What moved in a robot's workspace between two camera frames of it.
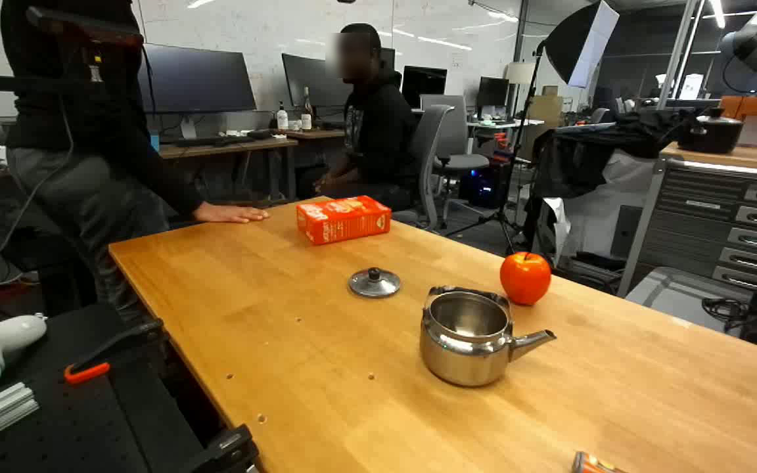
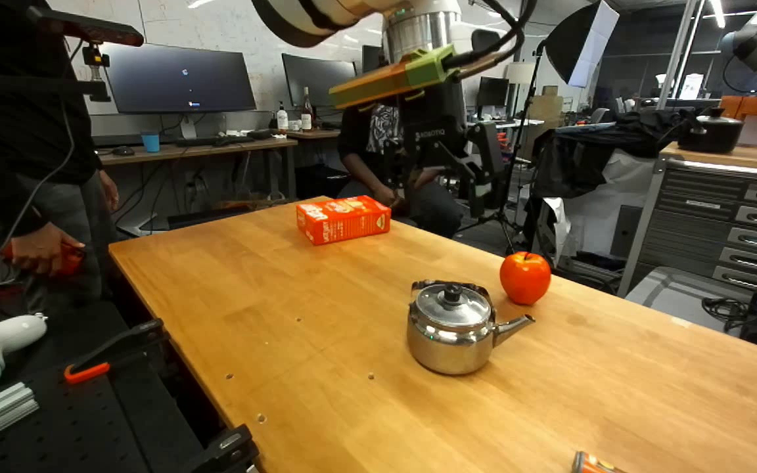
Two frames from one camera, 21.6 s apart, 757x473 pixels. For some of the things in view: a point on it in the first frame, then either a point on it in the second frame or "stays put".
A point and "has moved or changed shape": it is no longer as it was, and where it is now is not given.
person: x=88 y=165 -> x=32 y=195
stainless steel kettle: x=467 y=337 has moved or changed shape
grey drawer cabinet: x=727 y=214 stays put
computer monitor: x=188 y=80 stays put
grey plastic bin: x=697 y=296 stays put
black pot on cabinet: x=710 y=132 stays put
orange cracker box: x=339 y=215 stays put
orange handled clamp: x=95 y=367 stays put
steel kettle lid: x=374 y=282 -> x=454 y=306
